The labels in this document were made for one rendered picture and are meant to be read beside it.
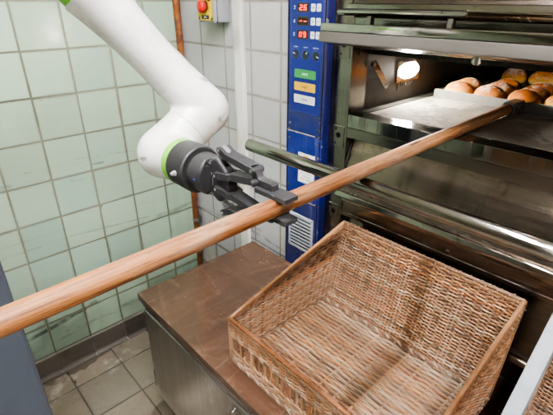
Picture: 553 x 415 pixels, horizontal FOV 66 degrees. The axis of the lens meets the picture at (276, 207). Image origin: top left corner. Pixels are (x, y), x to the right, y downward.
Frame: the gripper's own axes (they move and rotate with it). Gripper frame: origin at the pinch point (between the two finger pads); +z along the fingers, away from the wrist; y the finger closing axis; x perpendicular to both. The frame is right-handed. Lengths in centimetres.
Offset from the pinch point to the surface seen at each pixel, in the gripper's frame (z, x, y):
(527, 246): 30.7, -20.7, 2.8
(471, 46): 7.4, -43.7, -21.2
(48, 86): -122, -5, -1
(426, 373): 12, -44, 60
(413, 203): 12.2, -21.0, 2.5
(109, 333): -121, -7, 112
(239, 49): -80, -58, -13
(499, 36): 12, -44, -23
